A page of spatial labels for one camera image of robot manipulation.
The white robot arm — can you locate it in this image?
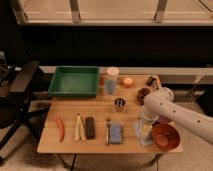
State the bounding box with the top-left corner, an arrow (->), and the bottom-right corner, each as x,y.
142,87 -> 213,145

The small metal cup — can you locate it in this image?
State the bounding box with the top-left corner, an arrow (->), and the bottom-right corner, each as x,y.
114,98 -> 125,112

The clear plastic cup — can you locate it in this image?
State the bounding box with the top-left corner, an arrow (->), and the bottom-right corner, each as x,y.
105,67 -> 119,94

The purple bowl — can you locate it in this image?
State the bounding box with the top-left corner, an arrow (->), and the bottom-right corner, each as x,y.
157,116 -> 171,123

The brown pine cone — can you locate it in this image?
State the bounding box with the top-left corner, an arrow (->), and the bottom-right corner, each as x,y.
137,88 -> 150,105

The orange bowl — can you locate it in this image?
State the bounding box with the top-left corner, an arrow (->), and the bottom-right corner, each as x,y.
151,124 -> 180,151

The blue sponge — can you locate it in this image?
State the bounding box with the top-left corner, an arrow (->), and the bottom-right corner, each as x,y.
109,123 -> 123,144

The small black object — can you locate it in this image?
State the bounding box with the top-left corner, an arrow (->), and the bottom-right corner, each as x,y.
146,76 -> 157,86

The orange round fruit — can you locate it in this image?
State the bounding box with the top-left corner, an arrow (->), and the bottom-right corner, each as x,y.
123,77 -> 134,88

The metal fork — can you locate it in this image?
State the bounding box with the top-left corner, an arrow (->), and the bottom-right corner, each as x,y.
106,118 -> 111,145

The dark brown bar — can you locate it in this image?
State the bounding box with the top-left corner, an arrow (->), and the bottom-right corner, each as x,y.
85,117 -> 95,139

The peeled banana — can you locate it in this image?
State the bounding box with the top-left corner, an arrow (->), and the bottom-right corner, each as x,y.
74,115 -> 86,141

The green plastic tray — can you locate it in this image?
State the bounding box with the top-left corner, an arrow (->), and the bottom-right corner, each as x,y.
48,66 -> 99,98

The black office chair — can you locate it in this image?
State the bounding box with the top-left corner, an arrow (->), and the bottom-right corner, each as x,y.
0,51 -> 51,166

